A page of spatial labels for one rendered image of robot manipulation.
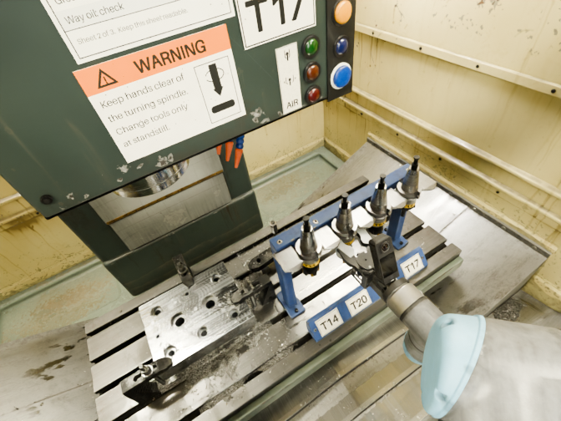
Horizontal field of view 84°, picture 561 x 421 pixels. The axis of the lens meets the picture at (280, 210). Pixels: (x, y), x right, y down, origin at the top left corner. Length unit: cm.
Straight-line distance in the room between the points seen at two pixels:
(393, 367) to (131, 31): 108
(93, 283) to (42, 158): 147
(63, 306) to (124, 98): 156
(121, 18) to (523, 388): 51
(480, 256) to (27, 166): 131
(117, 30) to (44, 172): 16
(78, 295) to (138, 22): 160
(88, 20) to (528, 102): 109
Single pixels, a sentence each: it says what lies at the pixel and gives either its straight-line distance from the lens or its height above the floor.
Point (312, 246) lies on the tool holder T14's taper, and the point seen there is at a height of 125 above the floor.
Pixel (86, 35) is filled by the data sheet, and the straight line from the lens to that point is 36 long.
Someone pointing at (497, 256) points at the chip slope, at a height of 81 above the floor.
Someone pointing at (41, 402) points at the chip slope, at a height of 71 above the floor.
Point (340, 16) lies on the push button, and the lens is 45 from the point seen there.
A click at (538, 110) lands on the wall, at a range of 118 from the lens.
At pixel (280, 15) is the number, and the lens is 41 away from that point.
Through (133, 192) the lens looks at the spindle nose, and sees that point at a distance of 60.
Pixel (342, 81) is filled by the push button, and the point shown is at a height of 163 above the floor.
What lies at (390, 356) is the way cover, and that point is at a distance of 117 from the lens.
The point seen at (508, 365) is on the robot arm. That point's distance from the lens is 42.
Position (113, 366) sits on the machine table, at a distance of 116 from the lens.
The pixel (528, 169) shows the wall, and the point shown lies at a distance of 126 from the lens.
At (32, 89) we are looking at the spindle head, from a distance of 37.
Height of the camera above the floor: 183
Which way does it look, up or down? 47 degrees down
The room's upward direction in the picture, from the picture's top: 10 degrees counter-clockwise
